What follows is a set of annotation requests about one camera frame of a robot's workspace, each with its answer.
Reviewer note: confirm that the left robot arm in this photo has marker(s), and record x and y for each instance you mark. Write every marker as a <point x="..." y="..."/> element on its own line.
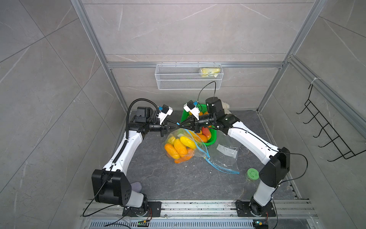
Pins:
<point x="110" y="184"/>

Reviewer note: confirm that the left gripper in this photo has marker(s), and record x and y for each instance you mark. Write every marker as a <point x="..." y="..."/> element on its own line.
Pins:
<point x="163" y="130"/>

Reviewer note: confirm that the yellow sponge in wire basket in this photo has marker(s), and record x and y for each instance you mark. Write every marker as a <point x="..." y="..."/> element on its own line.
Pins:
<point x="210" y="72"/>

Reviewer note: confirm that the yellow orange mango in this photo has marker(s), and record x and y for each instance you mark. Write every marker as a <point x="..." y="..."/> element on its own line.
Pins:
<point x="172" y="151"/>

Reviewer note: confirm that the white plush toy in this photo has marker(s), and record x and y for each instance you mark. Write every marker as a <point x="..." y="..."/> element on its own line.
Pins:
<point x="226" y="107"/>

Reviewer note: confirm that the white wire wall basket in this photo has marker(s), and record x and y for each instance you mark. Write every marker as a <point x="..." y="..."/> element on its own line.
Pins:
<point x="186" y="77"/>

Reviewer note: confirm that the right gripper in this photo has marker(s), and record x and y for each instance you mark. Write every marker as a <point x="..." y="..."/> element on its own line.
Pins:
<point x="196" y="127"/>

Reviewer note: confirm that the red mango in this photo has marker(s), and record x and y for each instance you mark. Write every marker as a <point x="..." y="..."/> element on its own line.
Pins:
<point x="206" y="132"/>

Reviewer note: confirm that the clear zip-top bag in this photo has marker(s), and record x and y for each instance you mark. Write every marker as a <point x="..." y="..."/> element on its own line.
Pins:
<point x="182" y="140"/>
<point x="222" y="154"/>

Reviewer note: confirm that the orange mango at basket front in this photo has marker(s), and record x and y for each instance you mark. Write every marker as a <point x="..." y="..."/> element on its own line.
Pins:
<point x="200" y="138"/>

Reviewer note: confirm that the black wall hook rack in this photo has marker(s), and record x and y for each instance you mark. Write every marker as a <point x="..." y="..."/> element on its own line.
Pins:
<point x="333" y="137"/>

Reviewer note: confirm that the green round disc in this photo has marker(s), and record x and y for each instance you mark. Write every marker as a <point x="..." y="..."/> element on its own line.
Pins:
<point x="252" y="175"/>

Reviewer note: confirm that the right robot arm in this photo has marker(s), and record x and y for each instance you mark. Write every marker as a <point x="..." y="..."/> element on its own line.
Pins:
<point x="276" y="160"/>

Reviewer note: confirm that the green plastic basket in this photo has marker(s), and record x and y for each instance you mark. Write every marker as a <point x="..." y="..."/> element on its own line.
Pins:
<point x="203" y="111"/>

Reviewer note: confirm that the grey purple cloth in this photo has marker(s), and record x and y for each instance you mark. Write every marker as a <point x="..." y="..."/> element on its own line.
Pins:
<point x="136" y="186"/>

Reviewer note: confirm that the metal base rail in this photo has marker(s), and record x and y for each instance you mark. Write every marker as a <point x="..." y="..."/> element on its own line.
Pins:
<point x="200" y="214"/>

